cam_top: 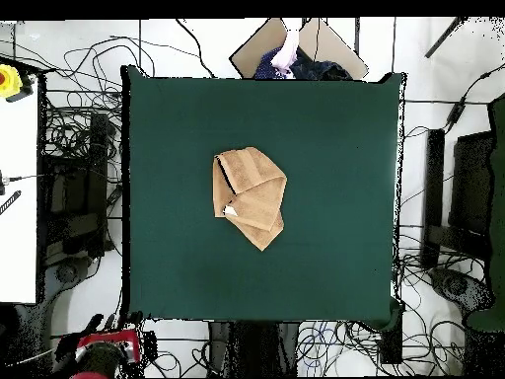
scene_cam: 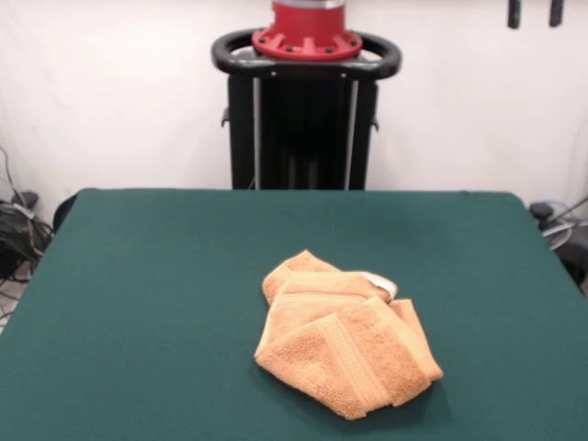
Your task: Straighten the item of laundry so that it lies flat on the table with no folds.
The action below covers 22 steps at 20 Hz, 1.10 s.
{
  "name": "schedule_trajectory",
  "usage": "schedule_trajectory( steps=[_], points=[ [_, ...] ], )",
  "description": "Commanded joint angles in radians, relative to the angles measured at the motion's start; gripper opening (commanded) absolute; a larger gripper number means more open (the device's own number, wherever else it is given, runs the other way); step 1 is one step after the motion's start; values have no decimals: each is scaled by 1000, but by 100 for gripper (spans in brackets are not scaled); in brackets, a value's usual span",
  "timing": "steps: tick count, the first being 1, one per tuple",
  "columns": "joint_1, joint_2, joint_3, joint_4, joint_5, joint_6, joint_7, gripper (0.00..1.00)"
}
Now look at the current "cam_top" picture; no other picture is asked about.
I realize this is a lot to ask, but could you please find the tan terry towel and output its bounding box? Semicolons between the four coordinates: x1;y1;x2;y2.
211;146;288;253

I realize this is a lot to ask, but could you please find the dark blue laundry pile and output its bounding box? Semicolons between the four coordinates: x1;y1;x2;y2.
252;45;353;81

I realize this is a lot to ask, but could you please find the black flat box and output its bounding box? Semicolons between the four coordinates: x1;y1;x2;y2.
448;130;494;260

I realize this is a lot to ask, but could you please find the grey caster wheel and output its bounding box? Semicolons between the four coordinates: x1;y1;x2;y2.
53;261;82;284
431;267;492;315

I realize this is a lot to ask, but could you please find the black equipment stand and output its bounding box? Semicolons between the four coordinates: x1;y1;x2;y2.
38;112;113;260

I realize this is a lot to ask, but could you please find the white desk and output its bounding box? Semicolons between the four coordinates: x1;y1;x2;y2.
0;74;39;304

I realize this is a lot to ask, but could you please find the black block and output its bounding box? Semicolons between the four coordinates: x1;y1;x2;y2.
379;326;404;365

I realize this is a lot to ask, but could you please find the dark green table cloth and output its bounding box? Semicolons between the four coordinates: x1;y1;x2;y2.
119;64;407;326

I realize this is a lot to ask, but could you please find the yellow emergency stop button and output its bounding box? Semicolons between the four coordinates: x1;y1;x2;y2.
0;63;35;104

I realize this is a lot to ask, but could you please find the brown cardboard box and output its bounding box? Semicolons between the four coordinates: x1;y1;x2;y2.
229;17;370;81

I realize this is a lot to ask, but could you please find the pale pink cloth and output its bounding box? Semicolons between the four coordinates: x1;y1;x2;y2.
270;29;300;78

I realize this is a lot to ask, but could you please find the black upright bar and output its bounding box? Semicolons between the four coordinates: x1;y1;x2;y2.
420;128;446;269

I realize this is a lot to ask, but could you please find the black thin rod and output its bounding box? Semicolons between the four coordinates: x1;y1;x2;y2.
424;16;467;59

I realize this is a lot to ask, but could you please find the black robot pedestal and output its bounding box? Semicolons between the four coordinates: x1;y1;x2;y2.
208;321;301;377

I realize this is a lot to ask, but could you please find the black ribbed strap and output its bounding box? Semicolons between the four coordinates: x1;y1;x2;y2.
0;189;22;216

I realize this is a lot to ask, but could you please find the blue cable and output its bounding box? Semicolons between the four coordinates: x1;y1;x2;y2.
306;321;337;369

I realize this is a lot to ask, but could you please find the black loose cable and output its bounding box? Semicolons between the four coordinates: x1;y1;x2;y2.
175;18;216;79

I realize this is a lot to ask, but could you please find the black cable with adapter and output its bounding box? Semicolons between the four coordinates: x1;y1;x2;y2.
443;62;505;133

